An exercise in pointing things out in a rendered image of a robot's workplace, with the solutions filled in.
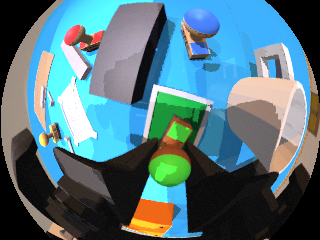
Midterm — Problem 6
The peach mug with white handle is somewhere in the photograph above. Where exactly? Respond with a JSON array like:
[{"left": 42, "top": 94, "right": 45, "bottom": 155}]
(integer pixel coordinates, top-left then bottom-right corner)
[{"left": 227, "top": 43, "right": 307, "bottom": 173}]

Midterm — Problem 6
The orange rubber stamp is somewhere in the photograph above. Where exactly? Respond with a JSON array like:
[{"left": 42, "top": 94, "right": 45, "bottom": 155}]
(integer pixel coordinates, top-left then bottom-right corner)
[{"left": 39, "top": 123, "right": 61, "bottom": 147}]

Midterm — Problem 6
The red and brown rubber stamp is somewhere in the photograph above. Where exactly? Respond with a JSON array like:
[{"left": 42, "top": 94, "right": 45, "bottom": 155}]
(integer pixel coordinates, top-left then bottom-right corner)
[{"left": 64, "top": 25, "right": 105, "bottom": 52}]

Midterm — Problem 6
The blue-handled rubber stamp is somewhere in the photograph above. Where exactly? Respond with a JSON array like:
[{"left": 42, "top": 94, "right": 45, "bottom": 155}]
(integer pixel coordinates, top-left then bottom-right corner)
[{"left": 180, "top": 8, "right": 220, "bottom": 60}]

